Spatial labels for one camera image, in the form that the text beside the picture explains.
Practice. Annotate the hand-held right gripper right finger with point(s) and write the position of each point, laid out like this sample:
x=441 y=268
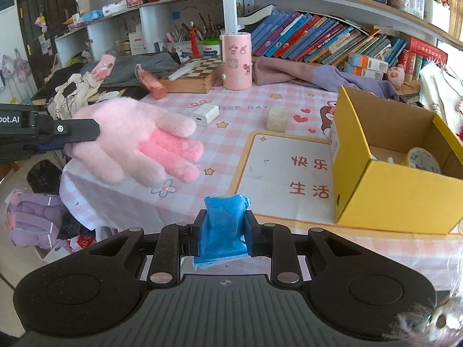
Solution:
x=251 y=235

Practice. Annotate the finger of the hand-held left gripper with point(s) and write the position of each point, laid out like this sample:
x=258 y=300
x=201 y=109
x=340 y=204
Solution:
x=68 y=129
x=47 y=147

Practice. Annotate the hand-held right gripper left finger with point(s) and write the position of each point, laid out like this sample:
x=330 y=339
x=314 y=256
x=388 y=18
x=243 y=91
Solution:
x=198 y=235

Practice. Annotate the blue plastic packet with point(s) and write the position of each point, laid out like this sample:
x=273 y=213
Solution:
x=222 y=224

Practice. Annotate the pink fuzzy glove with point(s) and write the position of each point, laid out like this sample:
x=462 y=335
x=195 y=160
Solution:
x=123 y=133

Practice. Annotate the beige cube eraser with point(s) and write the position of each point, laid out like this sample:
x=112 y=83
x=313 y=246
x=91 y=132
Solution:
x=276 y=120

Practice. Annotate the white charger plug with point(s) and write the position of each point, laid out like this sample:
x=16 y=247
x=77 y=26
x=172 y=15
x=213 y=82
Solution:
x=204 y=115

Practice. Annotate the yellow cardboard box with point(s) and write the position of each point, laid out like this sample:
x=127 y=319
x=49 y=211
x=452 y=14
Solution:
x=390 y=195

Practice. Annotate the printed tape roll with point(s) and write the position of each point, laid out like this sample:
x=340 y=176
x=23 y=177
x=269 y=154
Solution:
x=434 y=166

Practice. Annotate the black bin bag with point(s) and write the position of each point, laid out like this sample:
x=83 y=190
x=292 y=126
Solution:
x=43 y=177

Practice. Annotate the cream cloth bag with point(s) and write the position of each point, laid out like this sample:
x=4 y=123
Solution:
x=72 y=94

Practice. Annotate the small pink knit glove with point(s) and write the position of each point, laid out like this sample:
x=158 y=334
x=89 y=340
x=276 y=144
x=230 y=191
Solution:
x=103 y=67

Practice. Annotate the purple backpack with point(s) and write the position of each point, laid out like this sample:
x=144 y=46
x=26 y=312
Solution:
x=32 y=220

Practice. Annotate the pink checked tablecloth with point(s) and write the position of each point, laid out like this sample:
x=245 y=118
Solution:
x=231 y=144

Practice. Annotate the grey garment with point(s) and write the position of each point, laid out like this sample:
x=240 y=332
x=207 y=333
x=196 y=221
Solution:
x=144 y=63

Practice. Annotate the dark wooden door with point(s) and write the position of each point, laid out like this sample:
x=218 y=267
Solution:
x=43 y=25

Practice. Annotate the white red labelled carton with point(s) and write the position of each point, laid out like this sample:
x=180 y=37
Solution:
x=136 y=43

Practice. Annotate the blue tissue pack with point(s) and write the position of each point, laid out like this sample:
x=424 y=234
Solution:
x=90 y=15

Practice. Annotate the white oblong case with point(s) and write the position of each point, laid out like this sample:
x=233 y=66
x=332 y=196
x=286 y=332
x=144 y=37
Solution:
x=182 y=70

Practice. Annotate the white flat carton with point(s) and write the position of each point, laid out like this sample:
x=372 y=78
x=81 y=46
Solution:
x=115 y=9

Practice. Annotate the wooden chessboard box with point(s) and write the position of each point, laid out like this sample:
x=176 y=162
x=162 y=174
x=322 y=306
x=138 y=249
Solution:
x=197 y=70

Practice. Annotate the cluster of pens in cups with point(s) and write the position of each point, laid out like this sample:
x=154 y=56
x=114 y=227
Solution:
x=181 y=36

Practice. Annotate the red hanging tassel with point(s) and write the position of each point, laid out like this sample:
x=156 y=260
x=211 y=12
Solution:
x=194 y=39

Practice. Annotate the white green jar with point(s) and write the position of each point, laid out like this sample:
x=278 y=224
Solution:
x=211 y=47

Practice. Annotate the pink purple garment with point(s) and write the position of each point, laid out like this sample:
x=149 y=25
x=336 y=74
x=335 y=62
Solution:
x=289 y=72

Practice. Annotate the pink sticker tumbler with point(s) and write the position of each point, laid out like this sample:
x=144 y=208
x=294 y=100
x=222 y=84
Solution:
x=236 y=65

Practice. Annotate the orange white carton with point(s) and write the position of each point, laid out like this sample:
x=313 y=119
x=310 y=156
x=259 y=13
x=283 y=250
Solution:
x=369 y=61
x=361 y=73

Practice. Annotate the white bookshelf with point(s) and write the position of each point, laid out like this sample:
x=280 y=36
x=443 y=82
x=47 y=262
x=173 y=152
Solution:
x=228 y=3

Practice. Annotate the row of colourful leaning books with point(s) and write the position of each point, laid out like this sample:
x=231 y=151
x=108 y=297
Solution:
x=307 y=39

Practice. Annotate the furry silver bell charm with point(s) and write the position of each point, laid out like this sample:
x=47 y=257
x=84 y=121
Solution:
x=439 y=320

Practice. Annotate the pink pig plush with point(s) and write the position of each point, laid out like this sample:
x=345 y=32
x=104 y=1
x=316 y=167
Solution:
x=396 y=76

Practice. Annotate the white plastic bag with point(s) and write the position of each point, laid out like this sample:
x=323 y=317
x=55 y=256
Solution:
x=439 y=94

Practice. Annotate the red boxed book set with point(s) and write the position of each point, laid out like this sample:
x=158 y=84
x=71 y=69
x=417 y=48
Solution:
x=427 y=52

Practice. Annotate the clear pen holder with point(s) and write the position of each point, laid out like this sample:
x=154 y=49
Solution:
x=407 y=1

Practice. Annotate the white storage box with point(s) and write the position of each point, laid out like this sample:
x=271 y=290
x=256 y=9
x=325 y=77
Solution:
x=436 y=14

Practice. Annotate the bamboo mat roll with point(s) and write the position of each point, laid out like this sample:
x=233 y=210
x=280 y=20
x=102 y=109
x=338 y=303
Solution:
x=455 y=11

